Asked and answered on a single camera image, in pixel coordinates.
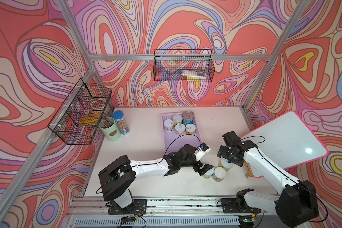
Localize beige lid can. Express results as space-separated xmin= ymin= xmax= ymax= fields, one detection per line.
xmin=212 ymin=167 xmax=227 ymax=182

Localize purple perforated plastic basket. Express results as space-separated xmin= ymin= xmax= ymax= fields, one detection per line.
xmin=161 ymin=111 xmax=202 ymax=154

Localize silver pull tab can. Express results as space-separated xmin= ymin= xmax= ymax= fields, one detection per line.
xmin=174 ymin=123 xmax=185 ymax=136

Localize orange label can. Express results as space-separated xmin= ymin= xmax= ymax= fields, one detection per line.
xmin=185 ymin=123 xmax=196 ymax=135

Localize pink label can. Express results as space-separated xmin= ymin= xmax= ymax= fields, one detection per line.
xmin=163 ymin=119 xmax=174 ymax=132

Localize blue label soup can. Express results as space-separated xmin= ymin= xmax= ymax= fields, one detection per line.
xmin=182 ymin=111 xmax=195 ymax=125

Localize green label can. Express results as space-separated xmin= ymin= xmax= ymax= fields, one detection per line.
xmin=202 ymin=168 xmax=215 ymax=179

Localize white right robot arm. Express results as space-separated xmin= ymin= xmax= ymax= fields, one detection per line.
xmin=217 ymin=132 xmax=319 ymax=228

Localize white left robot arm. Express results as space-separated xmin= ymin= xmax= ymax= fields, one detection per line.
xmin=96 ymin=142 xmax=213 ymax=209

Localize wooden whiteboard stand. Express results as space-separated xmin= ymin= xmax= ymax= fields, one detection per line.
xmin=242 ymin=162 xmax=254 ymax=178

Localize whiteboard with pink rim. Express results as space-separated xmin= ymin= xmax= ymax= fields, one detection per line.
xmin=241 ymin=111 xmax=329 ymax=170

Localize blue lid pencil jar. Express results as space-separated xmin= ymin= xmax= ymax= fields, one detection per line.
xmin=113 ymin=110 xmax=130 ymax=135

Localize green pencil cup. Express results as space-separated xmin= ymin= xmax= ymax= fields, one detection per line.
xmin=99 ymin=116 xmax=121 ymax=142

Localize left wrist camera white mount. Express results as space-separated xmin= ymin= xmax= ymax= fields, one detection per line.
xmin=195 ymin=142 xmax=211 ymax=162

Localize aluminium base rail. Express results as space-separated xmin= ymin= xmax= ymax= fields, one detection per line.
xmin=60 ymin=196 xmax=286 ymax=228

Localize markers in wire basket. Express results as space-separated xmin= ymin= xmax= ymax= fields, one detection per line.
xmin=181 ymin=70 xmax=206 ymax=81

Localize black wire basket back wall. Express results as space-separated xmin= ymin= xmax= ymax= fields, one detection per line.
xmin=153 ymin=48 xmax=215 ymax=82

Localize black wire basket wall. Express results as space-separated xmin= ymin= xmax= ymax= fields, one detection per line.
xmin=48 ymin=79 xmax=112 ymax=145
xmin=153 ymin=48 xmax=215 ymax=82

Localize yellow item in wire basket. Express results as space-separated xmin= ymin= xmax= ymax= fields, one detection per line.
xmin=78 ymin=114 xmax=101 ymax=126

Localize black wire basket left wall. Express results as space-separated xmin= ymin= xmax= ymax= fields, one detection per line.
xmin=48 ymin=79 xmax=112 ymax=145

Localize aluminium frame post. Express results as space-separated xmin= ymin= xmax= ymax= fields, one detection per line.
xmin=242 ymin=1 xmax=311 ymax=111

